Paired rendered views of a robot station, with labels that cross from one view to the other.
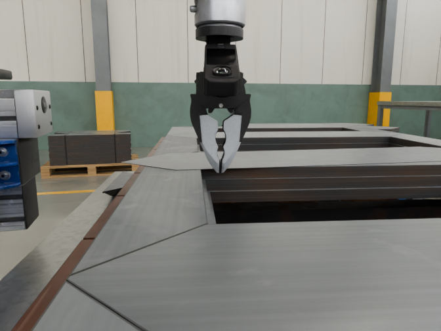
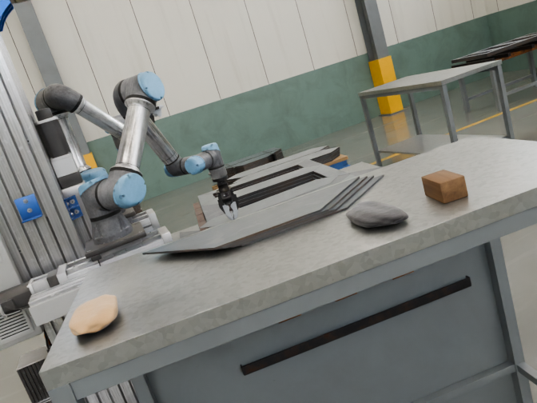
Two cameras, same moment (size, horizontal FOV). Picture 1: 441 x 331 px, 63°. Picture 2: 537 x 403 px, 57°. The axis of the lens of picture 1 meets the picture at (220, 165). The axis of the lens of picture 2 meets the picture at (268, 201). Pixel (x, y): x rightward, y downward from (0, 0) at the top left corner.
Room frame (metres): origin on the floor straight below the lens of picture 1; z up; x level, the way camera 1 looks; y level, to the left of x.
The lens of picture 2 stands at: (-1.66, -0.05, 1.43)
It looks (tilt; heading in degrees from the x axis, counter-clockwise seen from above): 13 degrees down; 357
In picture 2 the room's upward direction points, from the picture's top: 17 degrees counter-clockwise
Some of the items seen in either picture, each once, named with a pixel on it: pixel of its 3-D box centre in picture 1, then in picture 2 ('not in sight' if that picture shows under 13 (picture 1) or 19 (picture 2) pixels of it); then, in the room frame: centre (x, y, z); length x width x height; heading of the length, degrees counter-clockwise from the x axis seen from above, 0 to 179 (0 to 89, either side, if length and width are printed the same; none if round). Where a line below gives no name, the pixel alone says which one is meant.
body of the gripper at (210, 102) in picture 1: (218, 72); (223, 189); (0.57, 0.00, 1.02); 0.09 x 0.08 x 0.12; 4
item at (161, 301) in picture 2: not in sight; (320, 226); (-0.44, -0.23, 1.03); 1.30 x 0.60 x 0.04; 94
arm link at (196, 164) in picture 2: not in sight; (196, 163); (0.50, 0.08, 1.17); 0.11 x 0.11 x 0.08; 51
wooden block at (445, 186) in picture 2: not in sight; (443, 185); (-0.57, -0.51, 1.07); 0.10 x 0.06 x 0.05; 0
